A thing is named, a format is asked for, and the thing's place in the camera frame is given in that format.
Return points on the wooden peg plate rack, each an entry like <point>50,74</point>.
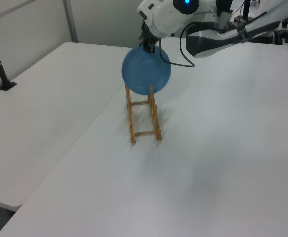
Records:
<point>132,128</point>

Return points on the blue round plate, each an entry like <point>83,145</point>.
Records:
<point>144,71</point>

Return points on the thin black pole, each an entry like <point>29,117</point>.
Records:
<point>245,10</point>

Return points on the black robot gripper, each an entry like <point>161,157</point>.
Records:
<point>149,37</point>

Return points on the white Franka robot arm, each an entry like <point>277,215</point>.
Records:
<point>163,14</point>

